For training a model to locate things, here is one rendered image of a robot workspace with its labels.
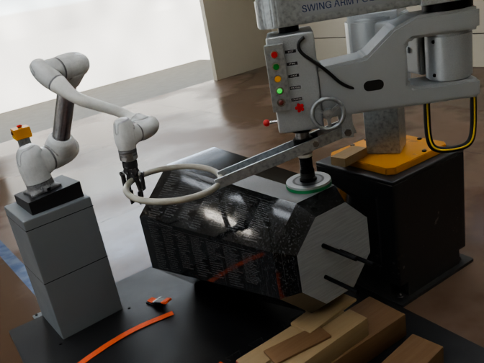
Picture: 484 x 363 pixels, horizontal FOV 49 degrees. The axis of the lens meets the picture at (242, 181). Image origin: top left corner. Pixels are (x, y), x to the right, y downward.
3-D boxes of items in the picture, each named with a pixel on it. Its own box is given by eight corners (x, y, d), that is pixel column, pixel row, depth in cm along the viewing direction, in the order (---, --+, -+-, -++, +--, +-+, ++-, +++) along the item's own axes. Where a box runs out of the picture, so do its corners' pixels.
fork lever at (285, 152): (352, 123, 252) (348, 114, 251) (357, 135, 235) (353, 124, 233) (222, 177, 268) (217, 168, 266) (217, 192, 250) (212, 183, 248)
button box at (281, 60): (292, 108, 232) (282, 42, 222) (292, 109, 230) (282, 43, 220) (273, 111, 233) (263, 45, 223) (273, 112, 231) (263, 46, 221)
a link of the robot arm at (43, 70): (50, 75, 263) (70, 68, 273) (24, 55, 267) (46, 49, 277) (46, 96, 271) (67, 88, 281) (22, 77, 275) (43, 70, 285)
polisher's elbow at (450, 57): (417, 78, 239) (415, 33, 232) (455, 69, 242) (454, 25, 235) (441, 84, 222) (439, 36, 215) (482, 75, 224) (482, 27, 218)
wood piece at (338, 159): (352, 153, 311) (352, 145, 309) (366, 156, 304) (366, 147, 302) (331, 164, 300) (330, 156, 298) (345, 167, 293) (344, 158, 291)
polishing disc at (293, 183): (337, 173, 258) (336, 171, 257) (321, 191, 241) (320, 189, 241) (297, 173, 269) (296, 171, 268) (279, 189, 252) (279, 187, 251)
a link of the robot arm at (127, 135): (128, 153, 256) (145, 144, 266) (122, 121, 250) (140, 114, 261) (111, 151, 261) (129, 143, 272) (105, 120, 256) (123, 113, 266)
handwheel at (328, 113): (345, 122, 236) (342, 89, 230) (348, 129, 226) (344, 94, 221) (311, 127, 238) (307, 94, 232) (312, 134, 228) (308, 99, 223)
